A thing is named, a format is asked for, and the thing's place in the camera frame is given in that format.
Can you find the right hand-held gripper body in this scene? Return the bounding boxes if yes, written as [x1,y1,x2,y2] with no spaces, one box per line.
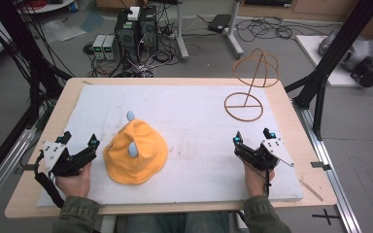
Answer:
[234,137,295,172]

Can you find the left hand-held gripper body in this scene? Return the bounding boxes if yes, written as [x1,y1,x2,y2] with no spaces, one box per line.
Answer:
[42,140,97,178]

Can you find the yellow hat with blue ears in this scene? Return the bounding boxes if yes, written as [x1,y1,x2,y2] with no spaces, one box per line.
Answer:
[102,110,170,185]

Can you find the brown wire hat stand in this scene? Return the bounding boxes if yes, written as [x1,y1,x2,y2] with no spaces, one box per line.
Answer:
[223,48,280,123]

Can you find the person's right hand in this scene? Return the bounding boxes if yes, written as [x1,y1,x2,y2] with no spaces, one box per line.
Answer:
[244,162,276,198]

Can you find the person's left hand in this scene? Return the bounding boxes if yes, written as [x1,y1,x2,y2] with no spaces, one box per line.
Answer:
[54,162,92,199]

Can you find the white foam board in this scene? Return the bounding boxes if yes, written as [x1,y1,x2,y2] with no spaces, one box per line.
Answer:
[35,83,305,208]

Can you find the thin wooden stick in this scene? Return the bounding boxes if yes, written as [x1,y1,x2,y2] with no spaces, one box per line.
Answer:
[298,179,324,203]

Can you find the white floor board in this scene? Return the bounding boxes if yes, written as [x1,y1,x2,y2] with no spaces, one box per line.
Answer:
[295,34,373,88]

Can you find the grey power supply unit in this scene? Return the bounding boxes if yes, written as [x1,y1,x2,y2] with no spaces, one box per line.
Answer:
[91,34,107,61]
[102,35,119,61]

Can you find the grey metal stand leg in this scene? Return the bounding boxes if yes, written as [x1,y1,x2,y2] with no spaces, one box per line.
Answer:
[222,0,245,60]
[174,0,190,63]

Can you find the person's legs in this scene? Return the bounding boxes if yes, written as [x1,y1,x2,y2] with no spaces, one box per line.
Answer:
[121,212,231,233]

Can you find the clear plastic sheet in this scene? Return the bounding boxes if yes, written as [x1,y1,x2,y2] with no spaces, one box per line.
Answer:
[41,18,87,44]

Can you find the black computer tower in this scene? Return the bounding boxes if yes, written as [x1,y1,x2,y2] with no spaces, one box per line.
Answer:
[114,9,141,63]
[138,6,159,61]

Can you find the black device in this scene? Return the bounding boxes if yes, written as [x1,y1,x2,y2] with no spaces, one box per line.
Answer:
[350,55,373,88]

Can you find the flat black box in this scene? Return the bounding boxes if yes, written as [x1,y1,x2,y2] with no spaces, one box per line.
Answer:
[207,14,233,34]

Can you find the grey rounded device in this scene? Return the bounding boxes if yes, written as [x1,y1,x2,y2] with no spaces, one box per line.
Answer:
[318,29,373,73]

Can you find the small white box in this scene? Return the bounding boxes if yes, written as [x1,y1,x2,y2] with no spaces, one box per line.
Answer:
[127,6,141,21]

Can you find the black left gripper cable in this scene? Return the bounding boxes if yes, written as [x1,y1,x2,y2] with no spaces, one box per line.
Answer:
[33,150,65,209]

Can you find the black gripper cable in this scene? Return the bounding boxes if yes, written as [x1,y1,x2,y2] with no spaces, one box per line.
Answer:
[33,150,65,209]
[263,166,272,199]

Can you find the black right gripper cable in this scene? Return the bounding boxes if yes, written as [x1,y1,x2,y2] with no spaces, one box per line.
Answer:
[263,166,272,199]

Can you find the aluminium rail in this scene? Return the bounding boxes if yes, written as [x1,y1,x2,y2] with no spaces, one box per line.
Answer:
[0,126,39,216]
[291,98,363,233]

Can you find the black metal frame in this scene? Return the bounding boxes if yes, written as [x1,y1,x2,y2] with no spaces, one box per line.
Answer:
[0,0,73,192]
[284,0,373,141]

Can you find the tangle of cables by computers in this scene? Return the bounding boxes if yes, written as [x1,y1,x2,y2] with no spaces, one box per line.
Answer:
[83,30,183,79]

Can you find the tangle of black cables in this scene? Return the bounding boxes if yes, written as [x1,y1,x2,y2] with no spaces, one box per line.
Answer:
[234,17,339,44]

